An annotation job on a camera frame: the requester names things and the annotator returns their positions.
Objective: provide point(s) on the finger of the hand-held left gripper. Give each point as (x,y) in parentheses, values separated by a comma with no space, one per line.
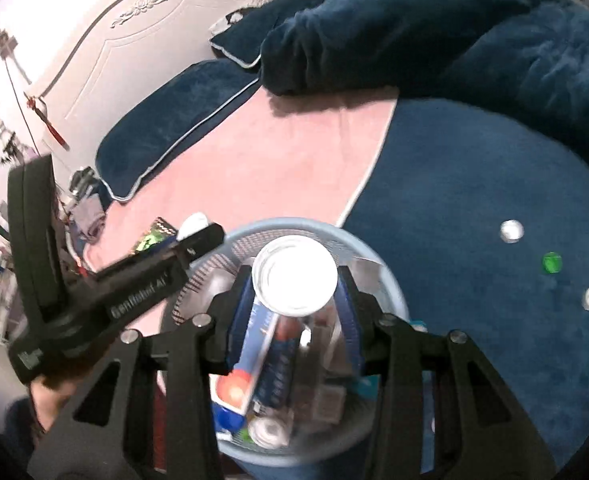
(202,242)
(162,246)

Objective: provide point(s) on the white carved headboard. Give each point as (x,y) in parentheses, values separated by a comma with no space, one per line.
(124,50)

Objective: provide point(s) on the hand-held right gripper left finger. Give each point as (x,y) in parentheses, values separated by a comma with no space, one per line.
(238,310)

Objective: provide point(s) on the clear bottle with white cap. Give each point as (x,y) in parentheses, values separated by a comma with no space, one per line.
(294,277)

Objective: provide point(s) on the person's left hand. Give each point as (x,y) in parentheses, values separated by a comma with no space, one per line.
(52,397)

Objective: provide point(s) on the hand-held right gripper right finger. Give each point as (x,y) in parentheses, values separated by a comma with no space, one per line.
(350,315)

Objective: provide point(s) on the dark blue plush blanket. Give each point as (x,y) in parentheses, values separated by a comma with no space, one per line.
(424,25)

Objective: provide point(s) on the light blue mesh basket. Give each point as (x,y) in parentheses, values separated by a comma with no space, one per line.
(374,280)

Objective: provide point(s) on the dark blue bed cover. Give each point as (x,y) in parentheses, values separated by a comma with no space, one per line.
(464,170)

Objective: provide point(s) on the white plastic lid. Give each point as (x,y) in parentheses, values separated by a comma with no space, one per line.
(194,224)

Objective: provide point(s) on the green and black packet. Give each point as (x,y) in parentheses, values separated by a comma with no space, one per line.
(153,239)

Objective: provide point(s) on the dark blue piped pillow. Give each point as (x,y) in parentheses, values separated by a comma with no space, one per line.
(249,30)
(174,120)

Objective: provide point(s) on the pile of clothes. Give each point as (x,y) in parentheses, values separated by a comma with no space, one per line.
(88,212)

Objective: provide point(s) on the green bottle cap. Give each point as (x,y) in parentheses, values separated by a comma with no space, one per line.
(552,262)

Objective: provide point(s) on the red tassel ornament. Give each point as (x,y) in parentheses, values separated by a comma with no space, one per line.
(49,122)

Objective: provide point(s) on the pink bed sheet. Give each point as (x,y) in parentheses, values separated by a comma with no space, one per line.
(274,160)

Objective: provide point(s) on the white box with orange print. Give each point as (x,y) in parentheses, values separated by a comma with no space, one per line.
(242,375)

